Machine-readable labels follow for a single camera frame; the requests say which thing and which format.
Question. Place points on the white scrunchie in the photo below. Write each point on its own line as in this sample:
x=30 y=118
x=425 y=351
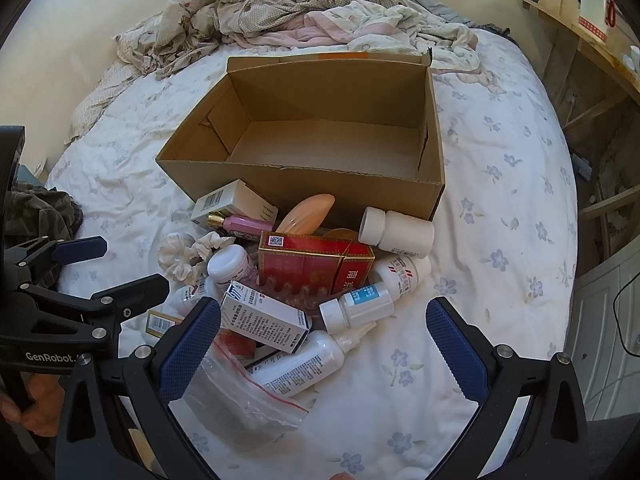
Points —
x=180 y=260

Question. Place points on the red packet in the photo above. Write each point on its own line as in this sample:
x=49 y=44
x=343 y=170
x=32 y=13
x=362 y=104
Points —
x=235 y=345

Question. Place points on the large white pill bottle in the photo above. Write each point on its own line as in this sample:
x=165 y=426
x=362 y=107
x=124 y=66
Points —
x=400 y=232

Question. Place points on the dark patterned cloth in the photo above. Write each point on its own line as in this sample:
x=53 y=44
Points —
x=45 y=215

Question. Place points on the peach plastic case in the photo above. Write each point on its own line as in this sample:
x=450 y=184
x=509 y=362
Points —
x=305 y=215

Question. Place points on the white cabinet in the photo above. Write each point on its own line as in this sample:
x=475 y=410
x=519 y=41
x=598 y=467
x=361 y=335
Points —
x=605 y=340

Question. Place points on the pink perfume bottle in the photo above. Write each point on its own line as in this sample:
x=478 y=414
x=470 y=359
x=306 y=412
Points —
x=245 y=223

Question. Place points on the brown cardboard box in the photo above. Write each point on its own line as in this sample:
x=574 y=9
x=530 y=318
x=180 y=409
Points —
x=325 y=185

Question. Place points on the white cream jar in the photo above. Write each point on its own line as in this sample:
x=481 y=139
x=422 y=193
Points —
x=227 y=262

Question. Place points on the white pink blanket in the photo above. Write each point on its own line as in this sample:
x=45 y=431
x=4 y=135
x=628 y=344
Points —
x=380 y=25

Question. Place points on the white container red trim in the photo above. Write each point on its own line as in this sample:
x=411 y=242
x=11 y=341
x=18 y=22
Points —
x=592 y=7

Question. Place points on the white spray bottle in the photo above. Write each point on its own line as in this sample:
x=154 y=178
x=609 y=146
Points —
x=305 y=360

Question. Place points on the blue white medicine box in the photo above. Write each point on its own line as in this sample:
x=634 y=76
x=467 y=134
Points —
x=265 y=317

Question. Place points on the white bottle red label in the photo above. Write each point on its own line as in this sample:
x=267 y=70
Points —
x=402 y=275

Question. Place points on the white cup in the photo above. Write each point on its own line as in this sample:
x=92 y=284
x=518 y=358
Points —
x=632 y=57

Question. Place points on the small barcode packet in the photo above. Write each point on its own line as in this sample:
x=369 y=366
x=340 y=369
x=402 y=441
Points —
x=160 y=322

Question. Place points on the grey cloth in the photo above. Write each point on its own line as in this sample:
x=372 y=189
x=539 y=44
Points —
x=430 y=7

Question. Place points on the person's left hand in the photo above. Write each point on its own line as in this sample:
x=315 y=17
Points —
x=30 y=405

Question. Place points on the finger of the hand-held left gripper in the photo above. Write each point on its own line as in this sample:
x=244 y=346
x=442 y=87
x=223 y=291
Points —
x=145 y=290
x=82 y=250

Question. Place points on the red carton box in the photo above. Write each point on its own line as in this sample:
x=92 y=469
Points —
x=300 y=262

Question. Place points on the wooden wall shelf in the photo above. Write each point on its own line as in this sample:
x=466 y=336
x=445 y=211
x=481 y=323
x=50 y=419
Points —
x=590 y=47

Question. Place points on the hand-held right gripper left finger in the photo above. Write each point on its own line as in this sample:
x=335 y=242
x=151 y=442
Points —
x=192 y=345

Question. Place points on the white barcode carton box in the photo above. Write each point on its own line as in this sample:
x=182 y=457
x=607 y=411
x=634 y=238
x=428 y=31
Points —
x=225 y=200

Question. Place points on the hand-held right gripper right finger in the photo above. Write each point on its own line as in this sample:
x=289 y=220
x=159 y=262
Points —
x=455 y=350

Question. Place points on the white bottle blue label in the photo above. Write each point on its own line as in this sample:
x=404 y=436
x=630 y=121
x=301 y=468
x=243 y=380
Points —
x=365 y=305

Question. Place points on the beige patterned blanket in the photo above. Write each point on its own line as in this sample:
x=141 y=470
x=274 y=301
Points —
x=240 y=5

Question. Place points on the clear zip bag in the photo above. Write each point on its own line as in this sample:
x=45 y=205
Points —
x=240 y=395

